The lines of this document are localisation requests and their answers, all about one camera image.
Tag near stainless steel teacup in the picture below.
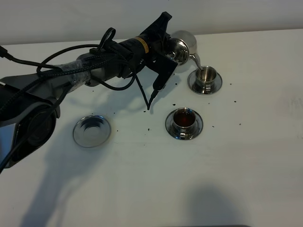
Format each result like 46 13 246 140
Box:
173 107 196 140

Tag far stainless steel teacup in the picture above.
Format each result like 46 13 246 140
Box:
195 66 217 94

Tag far stainless steel saucer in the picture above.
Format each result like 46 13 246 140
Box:
187 70 223 95

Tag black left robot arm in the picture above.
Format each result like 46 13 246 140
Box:
0 12 176 169

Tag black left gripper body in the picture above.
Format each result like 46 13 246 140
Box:
139 26 170 61

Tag stainless steel teacup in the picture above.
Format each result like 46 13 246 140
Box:
195 66 217 94
173 107 196 140

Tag braided left camera cable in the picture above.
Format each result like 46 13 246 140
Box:
0 27 159 175

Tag stainless steel saucer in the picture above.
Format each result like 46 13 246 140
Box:
165 110 203 140
187 70 223 95

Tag near stainless steel saucer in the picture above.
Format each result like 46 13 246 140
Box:
165 110 203 140

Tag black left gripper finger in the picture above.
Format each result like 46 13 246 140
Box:
151 12 172 35

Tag steel saucer under teapot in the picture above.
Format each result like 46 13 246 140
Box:
72 115 111 148

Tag stainless steel teapot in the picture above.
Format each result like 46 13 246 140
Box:
166 30 203 70

